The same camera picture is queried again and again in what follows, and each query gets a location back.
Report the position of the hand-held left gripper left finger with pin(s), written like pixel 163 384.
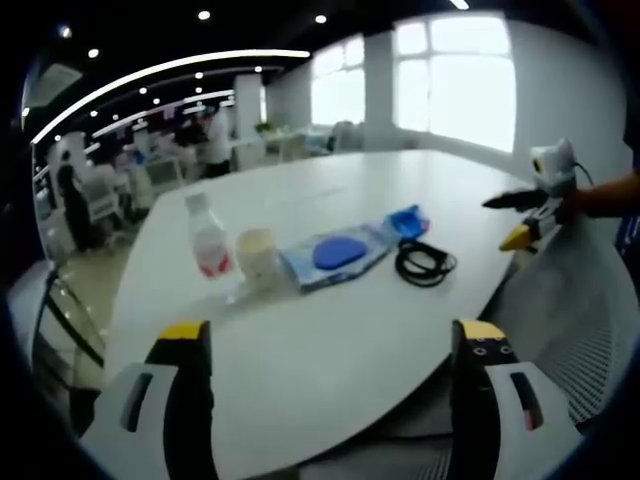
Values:
pixel 190 415

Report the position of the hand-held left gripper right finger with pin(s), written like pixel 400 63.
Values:
pixel 470 425

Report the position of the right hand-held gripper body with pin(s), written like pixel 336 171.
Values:
pixel 555 167

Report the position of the blue floral tissue pack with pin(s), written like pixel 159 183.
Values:
pixel 407 222

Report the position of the white paper cup green print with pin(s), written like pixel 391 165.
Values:
pixel 257 260

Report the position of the clear plastic bottle red label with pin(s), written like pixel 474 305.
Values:
pixel 212 245

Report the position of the grey mesh office chair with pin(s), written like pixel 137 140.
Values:
pixel 565 310

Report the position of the bright window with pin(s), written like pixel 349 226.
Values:
pixel 465 85
pixel 337 85

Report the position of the white table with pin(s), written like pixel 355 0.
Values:
pixel 320 350

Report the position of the curved ceiling light strip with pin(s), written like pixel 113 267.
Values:
pixel 150 75

